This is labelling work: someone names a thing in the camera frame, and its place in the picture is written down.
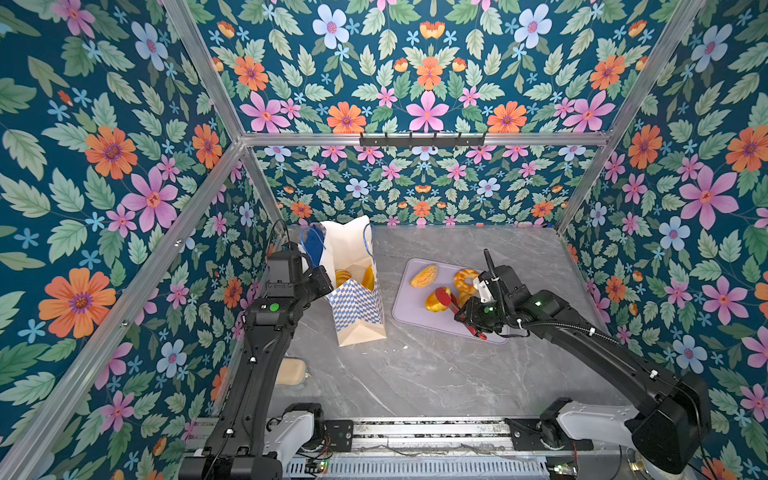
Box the red silicone tongs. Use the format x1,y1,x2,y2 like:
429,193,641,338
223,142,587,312
434,287,487,341

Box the beige long bread loaf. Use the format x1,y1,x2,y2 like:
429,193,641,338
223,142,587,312
275,358,309,386

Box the round sugared bread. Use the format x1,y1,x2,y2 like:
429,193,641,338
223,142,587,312
410,264,438,288

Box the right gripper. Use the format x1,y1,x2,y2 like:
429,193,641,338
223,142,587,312
450,296,512,332

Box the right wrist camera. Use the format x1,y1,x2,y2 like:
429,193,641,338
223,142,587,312
473,277,496,304

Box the black hook rail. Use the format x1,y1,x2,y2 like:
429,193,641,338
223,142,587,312
358,132,486,149

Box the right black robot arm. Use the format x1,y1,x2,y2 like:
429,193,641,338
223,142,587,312
454,264,711,479

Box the lilac plastic tray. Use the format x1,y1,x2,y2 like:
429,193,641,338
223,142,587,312
392,258,508,345

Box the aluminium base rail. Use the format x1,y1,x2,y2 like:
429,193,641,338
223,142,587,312
185,415,637,457

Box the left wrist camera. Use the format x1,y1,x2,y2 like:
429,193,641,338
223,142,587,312
267,250,304,284

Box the ring pretzel bread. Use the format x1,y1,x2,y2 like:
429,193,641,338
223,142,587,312
453,269,479,296

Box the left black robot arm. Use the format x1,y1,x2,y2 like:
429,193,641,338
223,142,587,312
178,266,332,479

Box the large braided bread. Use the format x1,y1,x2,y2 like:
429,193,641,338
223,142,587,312
336,269,353,288

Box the blue checkered paper bag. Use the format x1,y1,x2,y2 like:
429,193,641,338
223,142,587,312
313,216,386,347

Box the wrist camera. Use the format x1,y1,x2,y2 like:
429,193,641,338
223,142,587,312
267,250,304,284
473,277,496,304

